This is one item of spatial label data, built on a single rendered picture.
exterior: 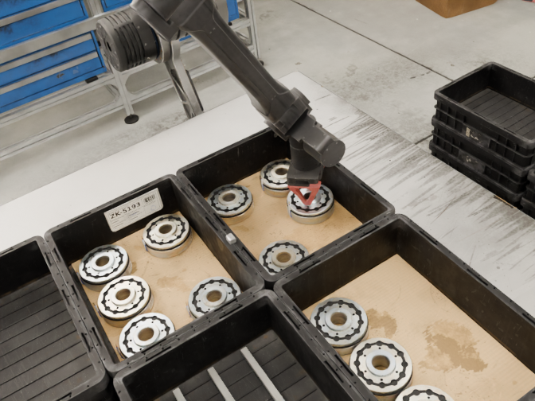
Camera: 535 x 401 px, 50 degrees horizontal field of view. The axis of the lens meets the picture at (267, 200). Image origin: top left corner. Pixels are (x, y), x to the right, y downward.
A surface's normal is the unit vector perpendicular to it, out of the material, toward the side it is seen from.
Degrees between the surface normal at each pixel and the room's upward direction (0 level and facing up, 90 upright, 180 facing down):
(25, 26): 90
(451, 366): 0
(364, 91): 0
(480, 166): 90
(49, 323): 0
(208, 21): 98
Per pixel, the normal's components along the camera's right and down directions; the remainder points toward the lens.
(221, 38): 0.63, 0.58
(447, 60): -0.11, -0.73
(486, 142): -0.83, 0.45
